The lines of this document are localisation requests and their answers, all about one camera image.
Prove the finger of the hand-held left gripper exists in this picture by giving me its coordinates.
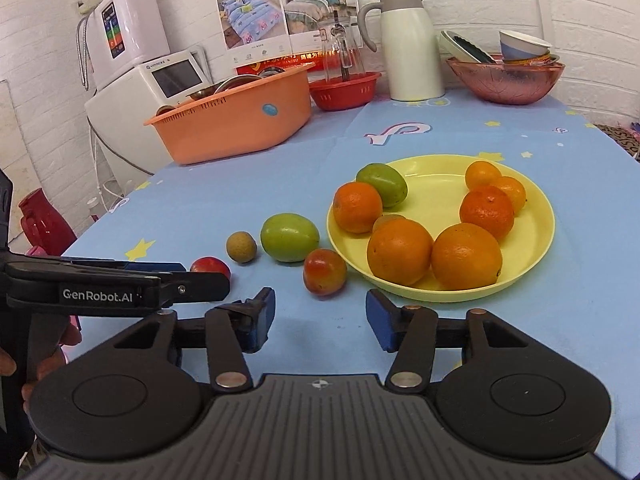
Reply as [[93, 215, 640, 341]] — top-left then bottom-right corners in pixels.
[[160, 271, 232, 307], [62, 257, 186, 275]]

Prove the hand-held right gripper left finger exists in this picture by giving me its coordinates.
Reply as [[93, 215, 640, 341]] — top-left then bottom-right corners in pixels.
[[114, 287, 277, 395]]

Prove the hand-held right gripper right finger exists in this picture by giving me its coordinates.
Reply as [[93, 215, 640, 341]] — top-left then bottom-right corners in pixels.
[[365, 289, 530, 393]]

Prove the red plum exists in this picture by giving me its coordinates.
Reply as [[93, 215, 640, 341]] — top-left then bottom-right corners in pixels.
[[190, 256, 232, 281], [303, 248, 348, 297]]

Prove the small brown round fruit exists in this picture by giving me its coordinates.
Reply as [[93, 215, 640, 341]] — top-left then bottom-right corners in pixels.
[[226, 231, 258, 264]]

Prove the large smooth orange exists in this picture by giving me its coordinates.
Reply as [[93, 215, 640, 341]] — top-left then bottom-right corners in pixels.
[[431, 223, 503, 291], [366, 218, 435, 287]]

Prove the green jujube fruit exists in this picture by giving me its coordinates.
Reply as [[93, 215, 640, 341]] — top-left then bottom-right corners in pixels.
[[260, 213, 321, 263], [356, 163, 408, 208]]

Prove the deep orange mandarin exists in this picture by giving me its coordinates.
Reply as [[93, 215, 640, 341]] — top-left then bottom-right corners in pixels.
[[332, 181, 384, 235]]

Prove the yellow plastic plate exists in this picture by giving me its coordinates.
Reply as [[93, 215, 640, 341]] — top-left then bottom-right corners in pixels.
[[326, 155, 556, 303]]

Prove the bumpy orange with stem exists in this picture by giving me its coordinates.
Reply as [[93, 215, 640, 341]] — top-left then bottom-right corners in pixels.
[[459, 185, 516, 241]]

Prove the small yellow-orange mandarin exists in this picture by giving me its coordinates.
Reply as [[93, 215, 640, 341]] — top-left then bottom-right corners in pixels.
[[465, 161, 502, 192]]

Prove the small orange mandarin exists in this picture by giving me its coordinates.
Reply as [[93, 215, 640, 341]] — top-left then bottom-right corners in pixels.
[[492, 176, 527, 217]]

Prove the person's left hand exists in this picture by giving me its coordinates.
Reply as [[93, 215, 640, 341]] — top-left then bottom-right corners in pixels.
[[0, 325, 82, 403]]

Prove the red plastic container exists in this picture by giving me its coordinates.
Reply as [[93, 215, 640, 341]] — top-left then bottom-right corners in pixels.
[[19, 187, 77, 256]]

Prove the white appliance with screen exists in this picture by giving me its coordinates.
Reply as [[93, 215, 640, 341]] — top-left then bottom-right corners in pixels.
[[84, 46, 211, 191]]

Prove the orange plastic basket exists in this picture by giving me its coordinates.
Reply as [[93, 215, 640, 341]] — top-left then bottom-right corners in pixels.
[[144, 64, 317, 166]]

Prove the round steel bowl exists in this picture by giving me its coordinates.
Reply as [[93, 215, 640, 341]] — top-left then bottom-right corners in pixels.
[[215, 74, 261, 93]]

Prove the blue printed tablecloth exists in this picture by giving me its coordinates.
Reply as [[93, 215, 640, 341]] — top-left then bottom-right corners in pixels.
[[60, 85, 640, 471]]

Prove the red plastic basket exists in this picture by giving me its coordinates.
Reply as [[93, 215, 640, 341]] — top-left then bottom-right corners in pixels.
[[309, 71, 382, 112]]

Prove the white water purifier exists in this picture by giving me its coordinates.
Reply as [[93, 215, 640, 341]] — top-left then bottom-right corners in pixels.
[[90, 0, 171, 92]]

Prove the pink glass bowl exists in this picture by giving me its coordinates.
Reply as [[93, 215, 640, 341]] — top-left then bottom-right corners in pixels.
[[446, 56, 566, 106]]

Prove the white thermos jug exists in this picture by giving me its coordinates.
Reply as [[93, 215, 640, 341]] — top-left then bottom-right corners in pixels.
[[357, 0, 446, 102]]

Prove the clear glass pitcher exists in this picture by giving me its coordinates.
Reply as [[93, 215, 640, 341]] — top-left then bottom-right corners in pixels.
[[320, 22, 367, 81]]

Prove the white dish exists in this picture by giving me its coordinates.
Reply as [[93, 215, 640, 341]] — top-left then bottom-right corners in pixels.
[[440, 30, 498, 64]]

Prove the white and blue bowl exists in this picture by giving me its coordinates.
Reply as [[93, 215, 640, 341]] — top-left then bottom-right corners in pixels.
[[499, 30, 553, 63]]

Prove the white cable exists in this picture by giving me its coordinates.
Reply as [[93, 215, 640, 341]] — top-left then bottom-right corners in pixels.
[[90, 125, 126, 206]]

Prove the metal hose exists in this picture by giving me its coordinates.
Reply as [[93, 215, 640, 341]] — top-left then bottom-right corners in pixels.
[[76, 2, 98, 91]]

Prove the wall poster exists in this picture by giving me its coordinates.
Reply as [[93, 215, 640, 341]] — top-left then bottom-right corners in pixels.
[[210, 0, 360, 78]]

